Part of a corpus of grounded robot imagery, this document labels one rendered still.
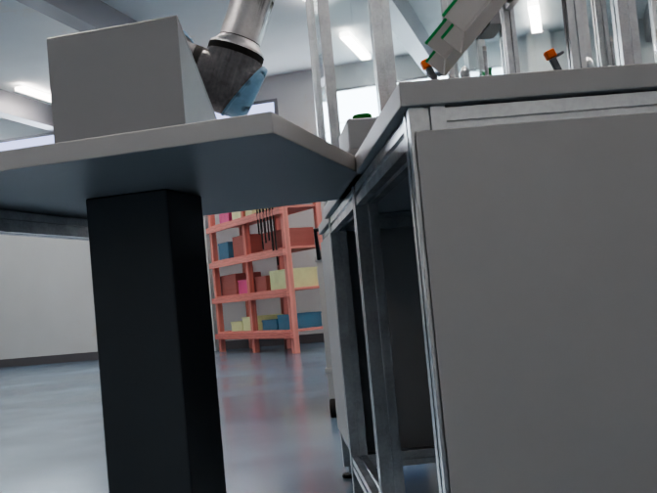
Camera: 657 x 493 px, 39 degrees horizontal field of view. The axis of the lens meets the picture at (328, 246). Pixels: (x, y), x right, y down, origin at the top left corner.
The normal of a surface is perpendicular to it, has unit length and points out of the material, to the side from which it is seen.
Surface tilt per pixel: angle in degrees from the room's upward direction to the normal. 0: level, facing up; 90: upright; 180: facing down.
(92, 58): 90
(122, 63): 90
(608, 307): 90
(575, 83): 90
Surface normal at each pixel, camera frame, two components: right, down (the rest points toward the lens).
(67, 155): -0.25, -0.03
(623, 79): 0.07, -0.06
